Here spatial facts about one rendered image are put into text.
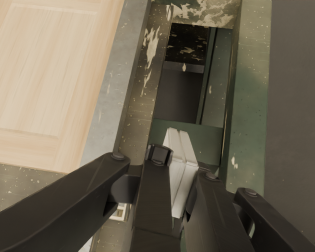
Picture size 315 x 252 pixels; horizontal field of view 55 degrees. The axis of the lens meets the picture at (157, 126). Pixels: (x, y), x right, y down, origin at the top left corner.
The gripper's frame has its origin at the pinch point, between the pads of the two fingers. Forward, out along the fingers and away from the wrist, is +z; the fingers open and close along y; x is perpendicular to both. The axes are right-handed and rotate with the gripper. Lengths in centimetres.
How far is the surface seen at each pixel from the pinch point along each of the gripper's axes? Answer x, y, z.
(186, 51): 10, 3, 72
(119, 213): -20.4, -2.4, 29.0
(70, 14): 9, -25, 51
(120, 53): 4.6, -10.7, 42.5
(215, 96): 0, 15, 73
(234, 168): -7.3, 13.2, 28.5
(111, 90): -2.0, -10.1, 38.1
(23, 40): 2, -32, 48
